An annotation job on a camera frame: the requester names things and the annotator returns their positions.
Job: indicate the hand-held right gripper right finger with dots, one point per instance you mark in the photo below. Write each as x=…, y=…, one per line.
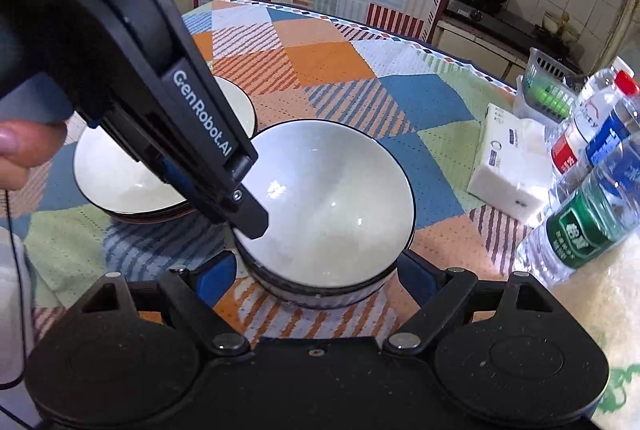
x=415, y=272

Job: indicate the black gas stove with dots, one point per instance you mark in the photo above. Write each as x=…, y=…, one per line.
x=495, y=17

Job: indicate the white kitchen cabinet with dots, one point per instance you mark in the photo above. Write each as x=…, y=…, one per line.
x=470, y=45

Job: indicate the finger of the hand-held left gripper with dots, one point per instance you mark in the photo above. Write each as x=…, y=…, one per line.
x=245, y=215

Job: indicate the patchwork tablecloth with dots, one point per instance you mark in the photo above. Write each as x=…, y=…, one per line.
x=325, y=60

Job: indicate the person's left hand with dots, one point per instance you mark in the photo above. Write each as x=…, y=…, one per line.
x=25, y=142

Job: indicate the white plate with sun print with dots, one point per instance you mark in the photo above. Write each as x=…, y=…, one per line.
x=115, y=170

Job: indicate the white tissue pack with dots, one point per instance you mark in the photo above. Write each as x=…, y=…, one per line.
x=510, y=160

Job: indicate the green label water bottle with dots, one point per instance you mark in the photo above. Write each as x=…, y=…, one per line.
x=575, y=230

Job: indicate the person's white garment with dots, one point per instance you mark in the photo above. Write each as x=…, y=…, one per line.
x=12, y=310

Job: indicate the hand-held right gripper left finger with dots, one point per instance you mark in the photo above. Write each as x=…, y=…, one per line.
x=216, y=271

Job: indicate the grey plastic basket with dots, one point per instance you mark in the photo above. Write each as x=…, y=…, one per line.
x=540, y=65

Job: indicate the red cap water bottle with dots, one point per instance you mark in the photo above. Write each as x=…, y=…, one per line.
x=607, y=137

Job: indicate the red label water bottle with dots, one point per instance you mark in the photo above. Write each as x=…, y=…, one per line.
x=567, y=155

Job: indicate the dark blue label water bottle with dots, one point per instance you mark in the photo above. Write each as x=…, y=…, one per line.
x=627, y=170

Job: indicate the green packets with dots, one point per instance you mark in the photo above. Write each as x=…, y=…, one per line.
x=550, y=97

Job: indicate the ribbed white bowl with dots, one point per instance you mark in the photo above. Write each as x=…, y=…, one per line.
x=310, y=296

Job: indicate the white ceramic bowl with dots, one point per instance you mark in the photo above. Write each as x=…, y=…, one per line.
x=325, y=210

